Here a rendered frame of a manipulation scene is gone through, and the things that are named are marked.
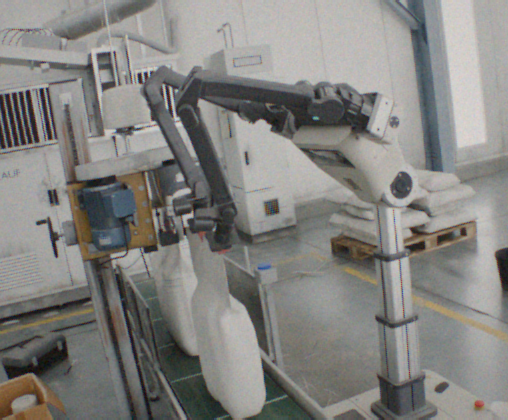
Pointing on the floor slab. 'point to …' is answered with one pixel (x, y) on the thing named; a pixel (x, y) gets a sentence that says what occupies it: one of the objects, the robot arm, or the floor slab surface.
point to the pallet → (405, 241)
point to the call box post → (273, 326)
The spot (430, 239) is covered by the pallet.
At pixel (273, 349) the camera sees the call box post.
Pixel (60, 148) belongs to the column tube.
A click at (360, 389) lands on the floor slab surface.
